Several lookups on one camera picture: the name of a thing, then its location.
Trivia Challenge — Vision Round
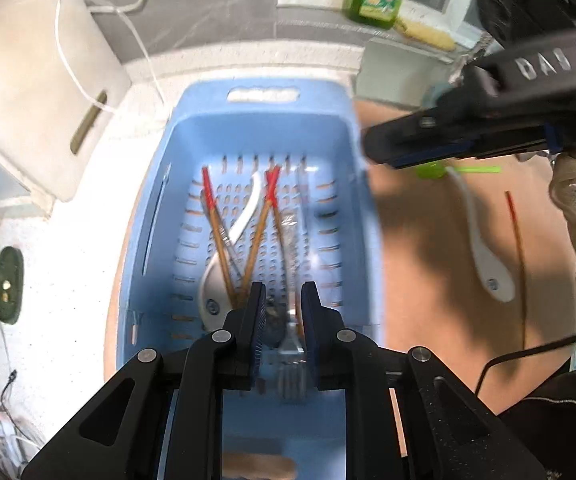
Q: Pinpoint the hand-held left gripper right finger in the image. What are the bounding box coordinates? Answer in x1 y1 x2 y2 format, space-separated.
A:
300 281 564 480

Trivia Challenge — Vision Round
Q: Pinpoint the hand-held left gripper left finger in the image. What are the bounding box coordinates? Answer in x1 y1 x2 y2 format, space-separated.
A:
20 281 267 480

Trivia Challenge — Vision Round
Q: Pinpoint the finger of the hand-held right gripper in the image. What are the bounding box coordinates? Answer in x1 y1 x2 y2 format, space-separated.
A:
392 126 562 169
362 74 500 162

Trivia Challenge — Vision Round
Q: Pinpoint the steel fork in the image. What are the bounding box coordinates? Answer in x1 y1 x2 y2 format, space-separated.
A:
275 210 319 404

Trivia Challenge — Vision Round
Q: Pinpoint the green plastic spoon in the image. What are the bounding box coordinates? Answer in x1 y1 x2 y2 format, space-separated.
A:
415 163 502 181

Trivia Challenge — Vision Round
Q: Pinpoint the white ceramic spoon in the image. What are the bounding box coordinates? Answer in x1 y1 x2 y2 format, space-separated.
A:
445 167 517 304
198 172 268 334

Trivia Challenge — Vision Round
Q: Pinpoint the red wooden chopstick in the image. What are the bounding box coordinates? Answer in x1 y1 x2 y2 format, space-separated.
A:
200 167 239 309
240 167 282 294
264 170 307 341
504 190 528 352

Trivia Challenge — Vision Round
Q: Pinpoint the blue plastic basket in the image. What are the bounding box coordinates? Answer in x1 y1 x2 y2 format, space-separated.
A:
103 80 387 480

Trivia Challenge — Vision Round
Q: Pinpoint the yellow sponge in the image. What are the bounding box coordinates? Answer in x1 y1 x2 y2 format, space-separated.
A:
395 12 457 52

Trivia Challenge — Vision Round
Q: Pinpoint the tan mat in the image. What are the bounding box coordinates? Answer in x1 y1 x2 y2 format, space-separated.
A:
103 100 576 480

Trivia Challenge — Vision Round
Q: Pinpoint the black jacket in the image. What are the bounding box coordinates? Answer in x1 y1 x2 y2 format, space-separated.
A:
498 370 576 480

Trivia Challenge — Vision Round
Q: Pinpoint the white cutting board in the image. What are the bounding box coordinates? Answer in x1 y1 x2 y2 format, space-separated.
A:
0 0 134 204

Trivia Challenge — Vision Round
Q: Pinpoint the flexible faucet hose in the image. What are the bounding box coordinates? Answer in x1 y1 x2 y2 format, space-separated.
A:
448 30 492 87

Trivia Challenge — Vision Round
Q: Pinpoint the black cable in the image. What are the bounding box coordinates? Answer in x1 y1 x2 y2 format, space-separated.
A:
475 320 576 397

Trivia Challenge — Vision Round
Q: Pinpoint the white power cable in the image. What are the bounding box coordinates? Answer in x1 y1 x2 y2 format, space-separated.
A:
55 0 170 112

